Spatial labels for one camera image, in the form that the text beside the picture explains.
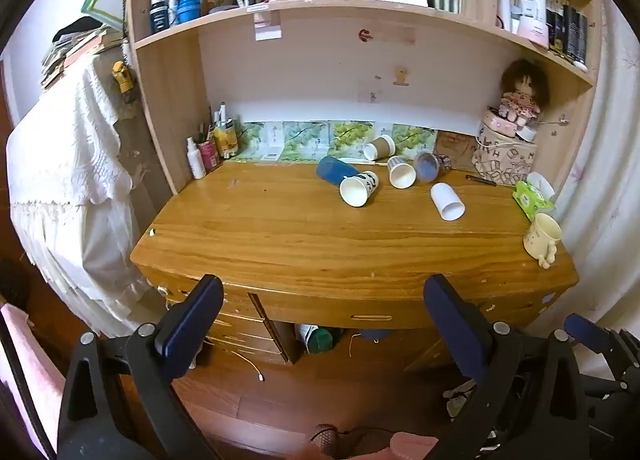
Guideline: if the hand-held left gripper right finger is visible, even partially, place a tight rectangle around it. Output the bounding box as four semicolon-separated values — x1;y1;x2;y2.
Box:
423;273;592;460

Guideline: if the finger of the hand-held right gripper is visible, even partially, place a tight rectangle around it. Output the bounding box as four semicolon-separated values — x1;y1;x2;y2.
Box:
564;313;640;395

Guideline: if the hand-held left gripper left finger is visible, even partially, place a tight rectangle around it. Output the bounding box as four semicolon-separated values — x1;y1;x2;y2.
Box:
57;274;225;460

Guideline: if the plain white cup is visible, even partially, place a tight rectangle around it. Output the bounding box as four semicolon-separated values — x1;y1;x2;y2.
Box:
430;182;466;221

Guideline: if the white paper cup dotted rim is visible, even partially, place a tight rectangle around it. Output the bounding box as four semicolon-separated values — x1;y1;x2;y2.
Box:
387;156;417;189

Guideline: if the glittery clear cup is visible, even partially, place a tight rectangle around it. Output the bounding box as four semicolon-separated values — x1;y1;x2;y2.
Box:
413;151;453;183

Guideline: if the white paper cup black print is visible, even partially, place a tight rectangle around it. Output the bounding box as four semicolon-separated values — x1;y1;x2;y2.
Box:
339;170;380;208

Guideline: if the brown paper cup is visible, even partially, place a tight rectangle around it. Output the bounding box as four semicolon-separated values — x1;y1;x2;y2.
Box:
362;134;396;161

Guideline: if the blue plastic cup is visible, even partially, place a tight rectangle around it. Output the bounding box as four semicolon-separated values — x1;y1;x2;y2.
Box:
315;155;361;185

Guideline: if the cream ceramic mug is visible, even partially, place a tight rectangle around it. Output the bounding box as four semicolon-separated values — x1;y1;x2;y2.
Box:
523;213;563;269

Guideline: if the pink slipper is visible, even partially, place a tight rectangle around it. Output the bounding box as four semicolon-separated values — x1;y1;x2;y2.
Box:
390;432;441;460

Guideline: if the green bottle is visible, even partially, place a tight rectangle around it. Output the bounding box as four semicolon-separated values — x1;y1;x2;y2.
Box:
295;323;335;355

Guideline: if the wooden desk with drawers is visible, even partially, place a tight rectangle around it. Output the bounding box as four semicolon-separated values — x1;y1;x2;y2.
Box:
129;156;581;375

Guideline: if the green tissue pack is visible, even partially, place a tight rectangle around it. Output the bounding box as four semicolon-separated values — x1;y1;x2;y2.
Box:
511;172;557;222

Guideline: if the pink cushioned chair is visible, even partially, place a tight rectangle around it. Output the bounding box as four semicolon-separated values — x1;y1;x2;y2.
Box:
0;302;68;460

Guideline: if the white spray bottle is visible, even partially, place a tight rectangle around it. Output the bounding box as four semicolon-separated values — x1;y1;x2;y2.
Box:
186;137;207;180

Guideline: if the red tin can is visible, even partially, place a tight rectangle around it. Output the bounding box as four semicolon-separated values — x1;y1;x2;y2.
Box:
198;139;221;173

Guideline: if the letter printed storage box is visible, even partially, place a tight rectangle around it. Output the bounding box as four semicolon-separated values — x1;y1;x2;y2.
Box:
471;127;539;185

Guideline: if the white patterned curtain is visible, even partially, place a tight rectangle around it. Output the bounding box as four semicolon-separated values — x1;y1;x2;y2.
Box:
547;0;640;381

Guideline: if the yellow bottle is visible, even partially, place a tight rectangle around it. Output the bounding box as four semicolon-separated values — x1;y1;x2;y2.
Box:
213;102;239;159

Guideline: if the white lace cover cloth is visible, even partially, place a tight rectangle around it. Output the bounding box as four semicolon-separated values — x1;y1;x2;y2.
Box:
6;56;151;335

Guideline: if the round pink box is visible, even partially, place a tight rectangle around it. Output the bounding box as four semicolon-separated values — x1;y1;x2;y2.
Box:
482;106;519;137

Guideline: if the green leaf printed paper strip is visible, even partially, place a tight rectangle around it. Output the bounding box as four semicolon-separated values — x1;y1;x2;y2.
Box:
231;120;437;163

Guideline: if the wooden bookshelf hutch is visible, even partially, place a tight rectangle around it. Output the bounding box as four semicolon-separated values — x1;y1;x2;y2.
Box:
122;0;604;197

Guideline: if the brown-haired rag doll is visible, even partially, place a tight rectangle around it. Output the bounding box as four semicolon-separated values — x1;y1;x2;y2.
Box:
498;58;550;128

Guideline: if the yellow hanging figurine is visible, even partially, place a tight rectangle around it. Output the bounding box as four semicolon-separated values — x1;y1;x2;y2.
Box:
112;60;135;93

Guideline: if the stack of old books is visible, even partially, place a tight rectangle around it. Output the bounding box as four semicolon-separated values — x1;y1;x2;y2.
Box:
40;17;126;89

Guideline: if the dark bottle white cap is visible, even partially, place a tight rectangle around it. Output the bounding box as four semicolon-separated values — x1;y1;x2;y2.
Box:
149;0;171;34

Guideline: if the blue jar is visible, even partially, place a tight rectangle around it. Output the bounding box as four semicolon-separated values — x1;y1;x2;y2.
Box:
177;0;202;24

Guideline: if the row of cosmetic boxes and bottles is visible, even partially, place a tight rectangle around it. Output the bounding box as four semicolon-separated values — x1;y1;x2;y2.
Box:
495;0;591;71

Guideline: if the white charging cable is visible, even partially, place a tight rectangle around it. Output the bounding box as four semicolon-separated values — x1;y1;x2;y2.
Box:
220;347;266;383

